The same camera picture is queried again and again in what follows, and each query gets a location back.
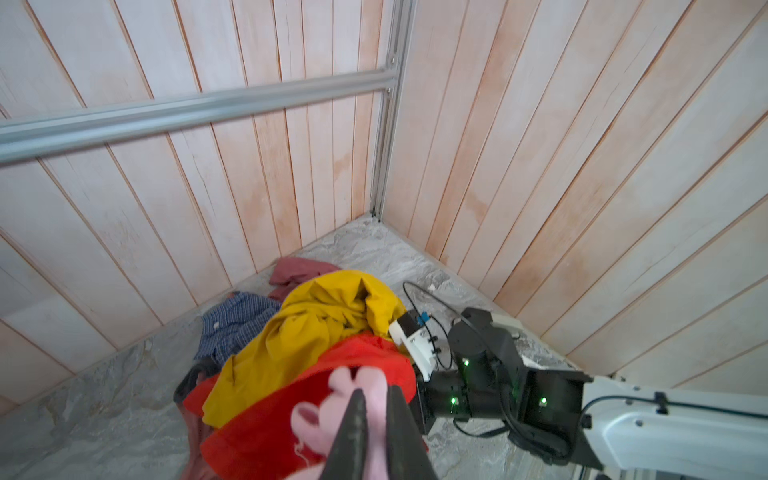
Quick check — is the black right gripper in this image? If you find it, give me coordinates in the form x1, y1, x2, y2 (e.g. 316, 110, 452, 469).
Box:
409, 370, 476, 435

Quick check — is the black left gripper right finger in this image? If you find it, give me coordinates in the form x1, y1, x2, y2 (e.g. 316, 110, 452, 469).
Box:
386, 385, 438, 480

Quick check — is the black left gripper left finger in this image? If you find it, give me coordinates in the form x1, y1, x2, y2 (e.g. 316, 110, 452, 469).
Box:
319, 389, 368, 480

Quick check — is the pink cloth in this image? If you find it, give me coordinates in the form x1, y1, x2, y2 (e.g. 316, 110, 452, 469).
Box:
290, 367, 389, 479

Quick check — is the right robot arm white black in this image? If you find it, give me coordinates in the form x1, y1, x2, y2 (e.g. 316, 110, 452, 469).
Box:
390, 308, 767, 479

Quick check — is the red cloth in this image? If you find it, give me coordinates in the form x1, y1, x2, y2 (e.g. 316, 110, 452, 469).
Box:
198, 334, 416, 479

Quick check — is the yellow cloth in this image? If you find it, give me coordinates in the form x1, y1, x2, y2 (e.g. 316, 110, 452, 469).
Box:
202, 270, 406, 428

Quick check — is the dark brown cloth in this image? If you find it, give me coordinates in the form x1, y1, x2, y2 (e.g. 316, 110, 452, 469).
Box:
173, 357, 221, 404

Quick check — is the maroon cloth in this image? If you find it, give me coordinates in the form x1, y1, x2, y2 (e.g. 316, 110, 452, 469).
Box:
268, 257, 340, 302

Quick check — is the blue plaid shirt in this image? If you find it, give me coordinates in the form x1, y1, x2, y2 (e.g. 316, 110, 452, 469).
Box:
194, 291, 281, 366

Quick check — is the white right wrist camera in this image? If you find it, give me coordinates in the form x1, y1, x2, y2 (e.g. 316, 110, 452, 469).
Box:
388, 309, 439, 382

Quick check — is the horizontal aluminium frame rail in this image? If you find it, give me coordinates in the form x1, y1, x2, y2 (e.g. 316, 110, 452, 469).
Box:
1, 69, 395, 164

